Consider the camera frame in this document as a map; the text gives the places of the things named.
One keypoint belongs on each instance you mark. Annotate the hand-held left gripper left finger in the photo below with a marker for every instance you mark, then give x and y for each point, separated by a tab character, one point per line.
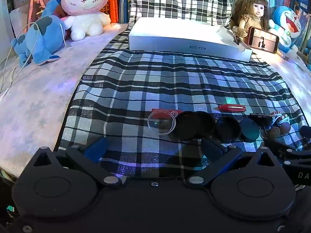
96	149

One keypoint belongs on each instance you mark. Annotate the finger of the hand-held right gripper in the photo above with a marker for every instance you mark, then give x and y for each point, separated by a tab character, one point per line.
306	131
286	151

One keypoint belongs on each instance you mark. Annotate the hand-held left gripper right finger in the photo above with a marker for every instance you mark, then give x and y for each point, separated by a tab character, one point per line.
211	148

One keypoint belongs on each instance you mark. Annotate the brown walnut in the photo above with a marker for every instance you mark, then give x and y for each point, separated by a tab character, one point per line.
273	132
284	127

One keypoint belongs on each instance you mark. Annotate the black round lid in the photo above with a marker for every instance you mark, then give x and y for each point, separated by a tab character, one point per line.
250	129
228	129

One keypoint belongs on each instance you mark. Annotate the small black object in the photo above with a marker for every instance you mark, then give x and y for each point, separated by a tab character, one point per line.
261	118

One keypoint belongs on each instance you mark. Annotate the white cardboard box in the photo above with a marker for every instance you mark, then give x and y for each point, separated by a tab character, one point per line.
170	31

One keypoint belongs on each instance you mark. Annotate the black white plaid cloth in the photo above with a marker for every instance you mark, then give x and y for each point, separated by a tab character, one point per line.
170	82

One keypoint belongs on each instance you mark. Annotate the red cased smartphone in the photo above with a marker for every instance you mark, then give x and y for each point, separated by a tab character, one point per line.
263	40

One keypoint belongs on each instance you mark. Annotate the black binder clip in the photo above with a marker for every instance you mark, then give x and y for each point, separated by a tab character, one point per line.
236	38

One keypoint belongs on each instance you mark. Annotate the blue cat plush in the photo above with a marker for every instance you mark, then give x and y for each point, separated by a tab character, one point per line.
288	20

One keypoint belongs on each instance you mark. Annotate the blue spotted plush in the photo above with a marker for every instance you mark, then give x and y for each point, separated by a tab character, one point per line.
43	38

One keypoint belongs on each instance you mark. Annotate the brown haired doll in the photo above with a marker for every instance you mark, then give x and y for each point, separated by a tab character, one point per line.
252	7

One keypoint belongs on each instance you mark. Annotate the red plastic crate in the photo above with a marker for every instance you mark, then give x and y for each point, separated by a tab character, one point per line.
113	4

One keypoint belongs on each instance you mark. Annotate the white paper sheet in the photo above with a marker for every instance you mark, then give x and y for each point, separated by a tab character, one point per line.
17	20

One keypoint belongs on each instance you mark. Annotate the upright blue folders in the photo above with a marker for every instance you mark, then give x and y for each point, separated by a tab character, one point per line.
124	0

